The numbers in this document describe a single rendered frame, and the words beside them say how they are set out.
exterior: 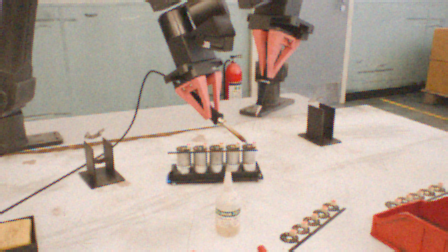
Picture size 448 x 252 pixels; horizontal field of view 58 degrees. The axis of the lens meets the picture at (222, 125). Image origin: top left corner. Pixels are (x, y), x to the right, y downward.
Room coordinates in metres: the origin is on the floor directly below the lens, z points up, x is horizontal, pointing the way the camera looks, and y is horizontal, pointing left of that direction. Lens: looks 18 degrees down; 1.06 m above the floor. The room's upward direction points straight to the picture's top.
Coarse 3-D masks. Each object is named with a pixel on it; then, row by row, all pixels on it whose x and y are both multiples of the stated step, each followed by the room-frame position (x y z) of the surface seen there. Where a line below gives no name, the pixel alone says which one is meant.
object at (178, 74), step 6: (174, 60) 0.74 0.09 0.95; (210, 60) 0.74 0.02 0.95; (216, 60) 0.75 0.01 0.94; (180, 66) 0.69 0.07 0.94; (186, 66) 0.69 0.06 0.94; (216, 66) 0.76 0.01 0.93; (174, 72) 0.70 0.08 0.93; (180, 72) 0.69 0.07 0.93; (186, 72) 0.69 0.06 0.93; (168, 78) 0.71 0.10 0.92; (174, 78) 0.72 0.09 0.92; (180, 78) 0.73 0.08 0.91
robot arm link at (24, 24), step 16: (16, 0) 0.77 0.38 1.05; (32, 0) 0.79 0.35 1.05; (0, 16) 0.78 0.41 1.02; (16, 16) 0.78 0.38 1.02; (32, 16) 0.80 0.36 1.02; (0, 32) 0.78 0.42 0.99; (16, 32) 0.78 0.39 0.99; (32, 32) 0.81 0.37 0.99; (0, 48) 0.78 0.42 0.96; (16, 48) 0.78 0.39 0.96; (0, 64) 0.78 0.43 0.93; (16, 64) 0.78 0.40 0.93; (0, 80) 0.77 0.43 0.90; (16, 80) 0.77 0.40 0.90; (32, 80) 0.82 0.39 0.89; (16, 96) 0.77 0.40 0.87; (32, 96) 0.83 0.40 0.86
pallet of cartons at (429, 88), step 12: (444, 36) 3.93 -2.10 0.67; (432, 48) 4.02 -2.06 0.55; (444, 48) 3.91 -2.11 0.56; (432, 60) 4.01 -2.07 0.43; (444, 60) 3.89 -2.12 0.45; (432, 72) 3.99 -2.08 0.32; (444, 72) 3.87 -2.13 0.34; (432, 84) 3.97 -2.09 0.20; (444, 84) 3.85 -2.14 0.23; (432, 96) 3.91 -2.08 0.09; (444, 96) 4.14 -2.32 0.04
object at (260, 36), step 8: (256, 32) 0.70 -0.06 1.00; (264, 32) 0.70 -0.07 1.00; (296, 32) 0.70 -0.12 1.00; (304, 32) 0.69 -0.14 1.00; (256, 40) 0.70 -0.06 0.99; (264, 40) 0.70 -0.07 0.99; (304, 40) 0.70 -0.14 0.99; (264, 48) 0.70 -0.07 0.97; (280, 48) 0.73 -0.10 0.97; (264, 56) 0.70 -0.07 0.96; (264, 64) 0.69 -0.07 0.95
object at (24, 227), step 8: (32, 216) 0.50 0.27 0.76; (0, 224) 0.48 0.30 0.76; (8, 224) 0.48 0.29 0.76; (16, 224) 0.48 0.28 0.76; (24, 224) 0.48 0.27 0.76; (32, 224) 0.50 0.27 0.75; (0, 232) 0.46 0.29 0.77; (8, 232) 0.46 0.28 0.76; (16, 232) 0.46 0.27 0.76; (24, 232) 0.46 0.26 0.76; (32, 232) 0.48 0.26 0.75; (0, 240) 0.44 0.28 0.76; (8, 240) 0.44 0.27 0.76; (16, 240) 0.44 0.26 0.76; (24, 240) 0.44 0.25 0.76; (32, 240) 0.46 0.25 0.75; (0, 248) 0.43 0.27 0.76; (8, 248) 0.43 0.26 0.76; (16, 248) 0.43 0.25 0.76; (24, 248) 0.43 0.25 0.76; (32, 248) 0.44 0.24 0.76
